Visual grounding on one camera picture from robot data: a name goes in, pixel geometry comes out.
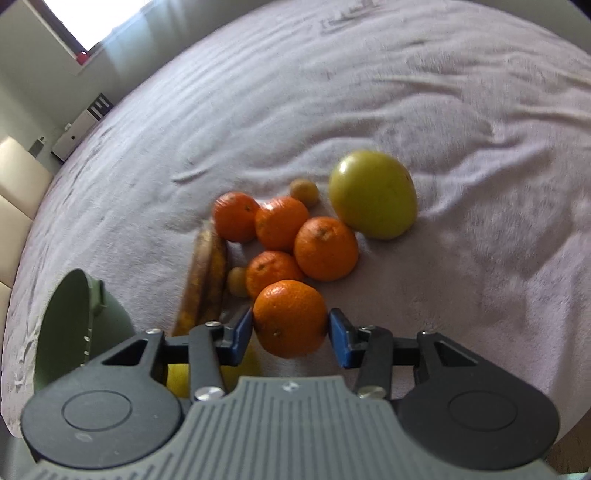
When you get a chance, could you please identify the lilac bed blanket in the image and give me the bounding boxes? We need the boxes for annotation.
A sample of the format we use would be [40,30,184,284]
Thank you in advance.
[1,1,590,434]

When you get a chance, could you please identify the yellow lemon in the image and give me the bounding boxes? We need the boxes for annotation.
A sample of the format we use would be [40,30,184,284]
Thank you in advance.
[163,332,262,399]

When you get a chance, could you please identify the beige padded headboard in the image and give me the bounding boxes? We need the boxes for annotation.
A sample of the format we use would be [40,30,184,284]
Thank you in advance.
[0,137,53,337]

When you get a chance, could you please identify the small brown kiwi fruit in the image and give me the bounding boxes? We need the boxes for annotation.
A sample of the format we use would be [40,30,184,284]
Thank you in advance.
[290,178,320,208]

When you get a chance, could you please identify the small yellow-brown fruit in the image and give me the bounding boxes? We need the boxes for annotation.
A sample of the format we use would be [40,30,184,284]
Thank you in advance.
[226,267,249,298]

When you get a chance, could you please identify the green plastic bowl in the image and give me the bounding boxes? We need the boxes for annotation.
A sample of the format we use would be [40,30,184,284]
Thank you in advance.
[33,269,135,391]

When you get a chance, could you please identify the large green-yellow apple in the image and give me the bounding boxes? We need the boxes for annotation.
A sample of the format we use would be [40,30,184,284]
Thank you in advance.
[328,150,418,240]

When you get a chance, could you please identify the window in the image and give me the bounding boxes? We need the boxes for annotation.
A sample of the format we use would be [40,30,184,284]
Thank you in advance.
[46,0,150,50]

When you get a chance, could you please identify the orange tangerine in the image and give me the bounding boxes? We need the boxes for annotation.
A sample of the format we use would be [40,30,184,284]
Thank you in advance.
[245,251,304,300]
[294,217,360,282]
[254,196,310,251]
[252,280,328,359]
[212,191,260,244]

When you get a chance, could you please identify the wall socket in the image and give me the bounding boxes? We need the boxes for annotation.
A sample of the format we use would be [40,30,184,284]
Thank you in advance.
[28,136,46,157]

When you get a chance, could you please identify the white bedside cabinet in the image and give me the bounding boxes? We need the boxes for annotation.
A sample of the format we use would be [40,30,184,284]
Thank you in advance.
[51,93,114,162]

